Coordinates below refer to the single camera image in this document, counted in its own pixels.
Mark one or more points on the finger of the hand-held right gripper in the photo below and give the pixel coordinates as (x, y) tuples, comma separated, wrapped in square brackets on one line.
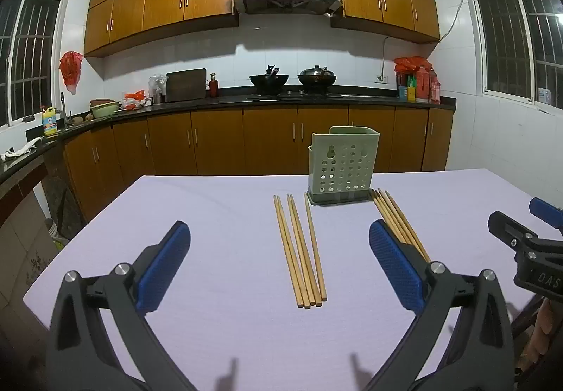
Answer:
[(510, 228), (545, 211)]

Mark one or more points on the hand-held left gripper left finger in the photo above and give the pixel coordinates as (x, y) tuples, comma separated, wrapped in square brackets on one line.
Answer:
[(162, 268)]

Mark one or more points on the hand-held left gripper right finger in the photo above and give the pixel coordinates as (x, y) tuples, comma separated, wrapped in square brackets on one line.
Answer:
[(396, 268)]

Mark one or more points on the green perforated utensil holder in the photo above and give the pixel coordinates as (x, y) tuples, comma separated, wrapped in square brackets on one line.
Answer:
[(343, 162)]

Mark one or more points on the lilac tablecloth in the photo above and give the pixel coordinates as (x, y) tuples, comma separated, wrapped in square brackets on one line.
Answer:
[(220, 219)]

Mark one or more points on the white container on windowsill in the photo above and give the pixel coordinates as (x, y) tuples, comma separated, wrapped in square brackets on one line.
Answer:
[(544, 97)]

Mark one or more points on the wooden lower kitchen cabinets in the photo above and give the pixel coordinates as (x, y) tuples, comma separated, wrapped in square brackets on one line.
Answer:
[(220, 140)]

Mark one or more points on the tall red bottle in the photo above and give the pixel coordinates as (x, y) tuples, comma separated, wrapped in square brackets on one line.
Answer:
[(435, 87), (421, 85)]

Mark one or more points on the green basin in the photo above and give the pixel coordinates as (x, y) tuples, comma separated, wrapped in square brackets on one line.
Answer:
[(104, 110)]

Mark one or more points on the red and white bag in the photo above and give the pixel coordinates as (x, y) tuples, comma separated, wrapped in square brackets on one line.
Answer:
[(134, 100)]

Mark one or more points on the black kitchen countertop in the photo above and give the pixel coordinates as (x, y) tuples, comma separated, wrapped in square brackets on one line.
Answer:
[(360, 101)]

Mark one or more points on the green and yellow box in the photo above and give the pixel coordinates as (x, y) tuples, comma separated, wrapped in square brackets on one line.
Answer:
[(407, 92)]

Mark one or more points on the brown bowl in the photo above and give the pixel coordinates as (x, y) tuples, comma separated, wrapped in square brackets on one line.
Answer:
[(102, 102)]

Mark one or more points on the large barred window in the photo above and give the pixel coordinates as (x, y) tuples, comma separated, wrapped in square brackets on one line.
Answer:
[(506, 35)]

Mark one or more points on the clear plastic bag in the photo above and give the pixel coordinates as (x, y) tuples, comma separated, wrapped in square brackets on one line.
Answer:
[(157, 87)]

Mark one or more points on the yellow detergent bottle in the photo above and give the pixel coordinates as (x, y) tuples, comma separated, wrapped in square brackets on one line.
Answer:
[(50, 123)]

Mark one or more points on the dark wooden cutting board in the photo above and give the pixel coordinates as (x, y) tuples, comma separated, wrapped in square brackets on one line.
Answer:
[(185, 85)]

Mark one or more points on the white cloth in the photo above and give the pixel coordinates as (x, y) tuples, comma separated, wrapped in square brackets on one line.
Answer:
[(20, 150)]

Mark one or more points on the metal faucet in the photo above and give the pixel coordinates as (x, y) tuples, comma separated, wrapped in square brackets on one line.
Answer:
[(64, 109)]

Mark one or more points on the small red bottle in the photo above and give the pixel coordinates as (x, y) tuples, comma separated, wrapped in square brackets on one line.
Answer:
[(213, 87)]

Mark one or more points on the crumpled red plastic bag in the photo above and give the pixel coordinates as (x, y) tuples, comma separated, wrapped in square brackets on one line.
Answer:
[(411, 63)]

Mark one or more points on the gas stove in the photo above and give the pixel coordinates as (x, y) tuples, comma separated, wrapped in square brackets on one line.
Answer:
[(294, 94)]

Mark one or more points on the lidded cooking pot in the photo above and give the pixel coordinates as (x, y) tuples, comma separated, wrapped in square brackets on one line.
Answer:
[(316, 78)]

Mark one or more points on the black wok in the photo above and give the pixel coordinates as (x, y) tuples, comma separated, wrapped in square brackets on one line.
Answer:
[(269, 82)]

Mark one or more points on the hanging red plastic bag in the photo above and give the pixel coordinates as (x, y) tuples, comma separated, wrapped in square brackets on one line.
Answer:
[(70, 68)]

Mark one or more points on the barred window beside sink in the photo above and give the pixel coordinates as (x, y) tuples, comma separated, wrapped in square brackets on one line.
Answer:
[(33, 57)]

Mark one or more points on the wall socket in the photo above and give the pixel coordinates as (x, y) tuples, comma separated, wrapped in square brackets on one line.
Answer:
[(381, 79)]

